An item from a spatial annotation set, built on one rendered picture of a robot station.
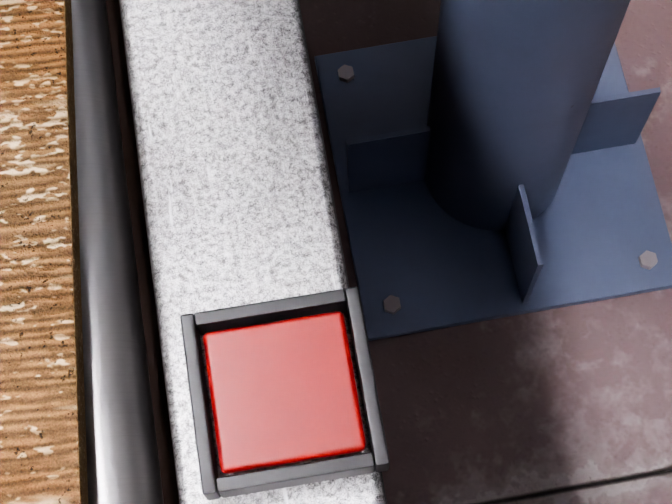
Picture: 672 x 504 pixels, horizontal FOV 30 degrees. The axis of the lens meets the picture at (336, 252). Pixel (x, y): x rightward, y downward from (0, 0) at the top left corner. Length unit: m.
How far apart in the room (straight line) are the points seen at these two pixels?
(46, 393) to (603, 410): 1.04
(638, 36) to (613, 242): 0.29
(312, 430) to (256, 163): 0.13
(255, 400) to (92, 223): 0.11
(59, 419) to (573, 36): 0.70
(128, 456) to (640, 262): 1.07
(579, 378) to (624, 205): 0.22
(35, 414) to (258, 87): 0.18
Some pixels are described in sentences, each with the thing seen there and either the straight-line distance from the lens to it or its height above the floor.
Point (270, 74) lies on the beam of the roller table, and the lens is 0.59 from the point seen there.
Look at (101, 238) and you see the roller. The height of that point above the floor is 0.92.
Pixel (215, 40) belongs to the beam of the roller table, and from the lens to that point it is 0.60.
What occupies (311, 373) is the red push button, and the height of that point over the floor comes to 0.93.
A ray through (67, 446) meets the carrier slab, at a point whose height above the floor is 0.94.
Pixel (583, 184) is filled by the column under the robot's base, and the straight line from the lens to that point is 1.56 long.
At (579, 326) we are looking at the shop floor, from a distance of 1.51.
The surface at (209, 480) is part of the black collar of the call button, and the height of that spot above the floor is 0.93.
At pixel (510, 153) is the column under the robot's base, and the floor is 0.24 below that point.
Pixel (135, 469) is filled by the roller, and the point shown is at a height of 0.92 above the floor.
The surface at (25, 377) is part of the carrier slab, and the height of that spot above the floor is 0.94.
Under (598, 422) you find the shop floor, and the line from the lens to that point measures 1.49.
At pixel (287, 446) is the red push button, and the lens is 0.51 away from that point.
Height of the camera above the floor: 1.43
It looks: 70 degrees down
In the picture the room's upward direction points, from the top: 3 degrees counter-clockwise
